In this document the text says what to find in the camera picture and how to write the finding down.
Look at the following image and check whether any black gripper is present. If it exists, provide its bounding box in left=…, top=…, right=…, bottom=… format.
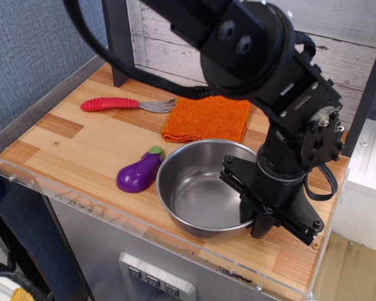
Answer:
left=220, top=155, right=325, bottom=245

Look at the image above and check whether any silver metal bowl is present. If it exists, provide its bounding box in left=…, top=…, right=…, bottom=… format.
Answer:
left=156, top=139, right=256, bottom=243

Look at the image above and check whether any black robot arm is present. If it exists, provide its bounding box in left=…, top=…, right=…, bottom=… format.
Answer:
left=147, top=1, right=345, bottom=245

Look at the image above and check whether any purple toy eggplant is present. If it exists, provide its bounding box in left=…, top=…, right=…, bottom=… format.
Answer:
left=116, top=146, right=165, bottom=193

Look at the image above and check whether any white toy sink unit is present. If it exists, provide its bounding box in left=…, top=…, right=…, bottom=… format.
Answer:
left=333, top=119, right=376, bottom=250

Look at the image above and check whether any orange folded cloth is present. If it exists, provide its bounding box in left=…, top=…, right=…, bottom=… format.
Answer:
left=161, top=96, right=251, bottom=143

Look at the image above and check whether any silver dispenser button panel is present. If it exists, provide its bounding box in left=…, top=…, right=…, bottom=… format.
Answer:
left=118, top=251, right=197, bottom=300

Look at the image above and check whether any stainless toy fridge cabinet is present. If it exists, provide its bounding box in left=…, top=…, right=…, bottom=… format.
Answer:
left=46, top=196, right=272, bottom=300

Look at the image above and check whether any clear acrylic edge guard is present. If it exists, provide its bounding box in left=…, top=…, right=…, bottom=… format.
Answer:
left=0, top=144, right=340, bottom=300

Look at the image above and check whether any dark right vertical post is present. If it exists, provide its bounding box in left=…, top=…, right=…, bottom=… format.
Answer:
left=341, top=0, right=376, bottom=157

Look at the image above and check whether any dark vertical post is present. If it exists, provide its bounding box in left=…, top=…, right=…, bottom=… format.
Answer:
left=341, top=0, right=376, bottom=157
left=101, top=0, right=136, bottom=88

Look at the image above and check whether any red handled metal fork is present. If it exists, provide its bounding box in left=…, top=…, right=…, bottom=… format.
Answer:
left=80, top=97, right=177, bottom=114

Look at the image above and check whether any dark left vertical post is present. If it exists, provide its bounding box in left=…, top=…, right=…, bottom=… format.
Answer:
left=101, top=0, right=136, bottom=88

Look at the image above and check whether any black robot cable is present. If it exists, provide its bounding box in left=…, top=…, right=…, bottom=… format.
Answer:
left=62, top=0, right=214, bottom=100

